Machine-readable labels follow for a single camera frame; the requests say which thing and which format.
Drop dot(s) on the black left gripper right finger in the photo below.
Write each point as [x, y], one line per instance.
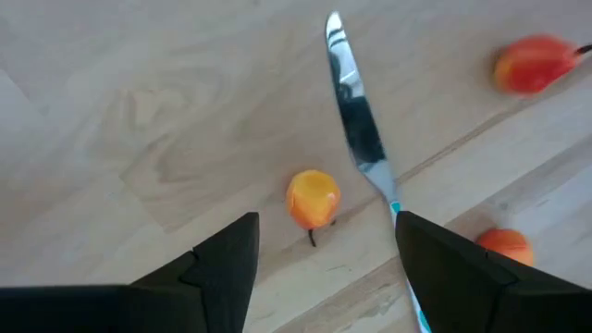
[462, 287]

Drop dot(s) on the yellow orange bell pepper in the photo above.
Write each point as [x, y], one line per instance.
[506, 244]

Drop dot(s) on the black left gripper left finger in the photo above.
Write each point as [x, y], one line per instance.
[185, 300]

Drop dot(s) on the small orange-red pear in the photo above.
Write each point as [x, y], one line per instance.
[532, 65]
[313, 199]

